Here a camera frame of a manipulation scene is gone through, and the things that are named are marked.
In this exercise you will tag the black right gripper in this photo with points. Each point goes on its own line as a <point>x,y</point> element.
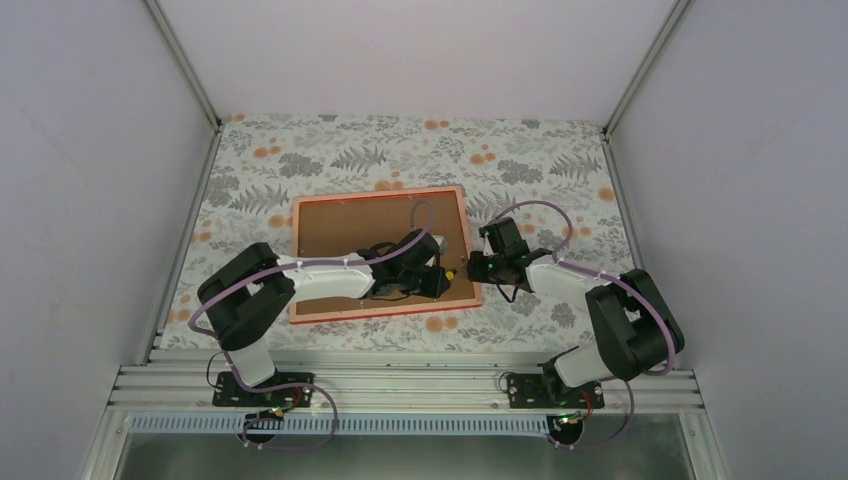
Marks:
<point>474,270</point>

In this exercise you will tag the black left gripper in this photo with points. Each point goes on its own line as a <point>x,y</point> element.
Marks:
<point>435,287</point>

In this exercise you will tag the yellow handled screwdriver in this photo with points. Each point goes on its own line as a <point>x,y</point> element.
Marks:
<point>453,272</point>

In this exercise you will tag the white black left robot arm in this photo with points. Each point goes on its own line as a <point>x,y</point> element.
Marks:
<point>245,297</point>

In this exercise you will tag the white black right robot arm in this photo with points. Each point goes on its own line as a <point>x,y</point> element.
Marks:
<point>634,332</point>

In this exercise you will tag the floral patterned table mat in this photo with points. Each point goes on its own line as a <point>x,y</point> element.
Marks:
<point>551,174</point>

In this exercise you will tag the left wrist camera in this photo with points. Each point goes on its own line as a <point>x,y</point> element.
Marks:
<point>442,244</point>

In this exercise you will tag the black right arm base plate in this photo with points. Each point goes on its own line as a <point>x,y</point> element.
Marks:
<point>538,391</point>

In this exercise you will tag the grey slotted cable duct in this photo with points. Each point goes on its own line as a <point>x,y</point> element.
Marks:
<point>346,424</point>

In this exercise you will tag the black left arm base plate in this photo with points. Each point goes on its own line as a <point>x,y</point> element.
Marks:
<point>284,390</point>

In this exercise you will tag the aluminium extrusion rail base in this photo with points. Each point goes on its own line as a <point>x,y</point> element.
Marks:
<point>386,382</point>

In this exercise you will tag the left aluminium corner post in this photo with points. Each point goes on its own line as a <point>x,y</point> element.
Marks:
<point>179,55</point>

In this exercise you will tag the aluminium corner post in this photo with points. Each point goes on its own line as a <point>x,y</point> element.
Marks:
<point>668,27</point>
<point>179,55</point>

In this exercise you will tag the right aluminium corner post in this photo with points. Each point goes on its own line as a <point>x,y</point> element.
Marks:
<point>668,27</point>

